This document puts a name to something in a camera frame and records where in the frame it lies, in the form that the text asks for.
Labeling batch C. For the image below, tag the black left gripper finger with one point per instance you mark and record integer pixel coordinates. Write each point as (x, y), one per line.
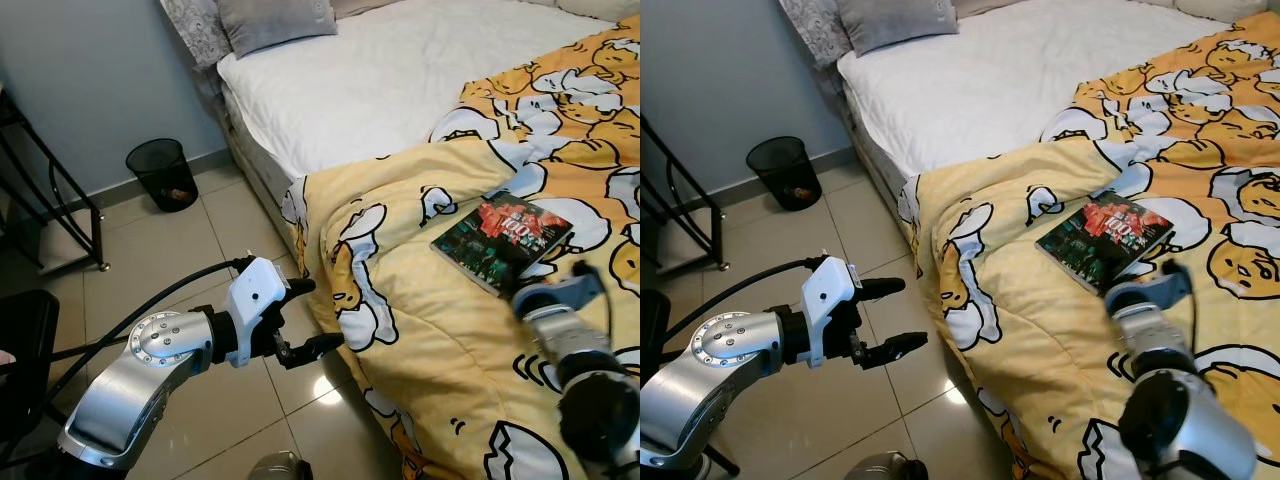
(312, 349)
(301, 287)
(882, 289)
(895, 350)

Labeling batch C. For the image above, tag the yellow blanket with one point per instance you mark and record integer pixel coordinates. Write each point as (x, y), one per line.
(1030, 330)
(430, 330)

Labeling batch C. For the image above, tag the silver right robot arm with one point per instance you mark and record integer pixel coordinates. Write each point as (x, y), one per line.
(1160, 410)
(560, 340)

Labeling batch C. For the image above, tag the orange rubbish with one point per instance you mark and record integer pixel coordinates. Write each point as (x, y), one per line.
(798, 194)
(178, 196)

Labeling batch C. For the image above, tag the black metal rack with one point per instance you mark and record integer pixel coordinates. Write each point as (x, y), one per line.
(720, 240)
(99, 230)

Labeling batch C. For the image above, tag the black mesh waste bin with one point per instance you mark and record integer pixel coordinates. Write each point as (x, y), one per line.
(155, 165)
(778, 163)

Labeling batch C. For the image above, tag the dark glossy cover book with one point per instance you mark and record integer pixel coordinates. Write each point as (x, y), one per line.
(1100, 240)
(500, 240)

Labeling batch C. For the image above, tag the white mattress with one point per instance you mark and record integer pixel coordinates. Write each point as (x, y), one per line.
(380, 80)
(1000, 80)

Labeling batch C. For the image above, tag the grey pillow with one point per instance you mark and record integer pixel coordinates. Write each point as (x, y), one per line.
(895, 22)
(275, 22)

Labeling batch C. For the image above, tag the floral print white pillow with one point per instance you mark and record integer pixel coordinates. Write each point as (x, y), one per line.
(812, 30)
(195, 30)

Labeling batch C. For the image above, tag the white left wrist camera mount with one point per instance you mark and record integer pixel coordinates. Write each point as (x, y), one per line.
(825, 290)
(255, 290)

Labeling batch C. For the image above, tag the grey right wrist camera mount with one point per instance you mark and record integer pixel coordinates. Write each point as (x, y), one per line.
(1150, 290)
(560, 292)

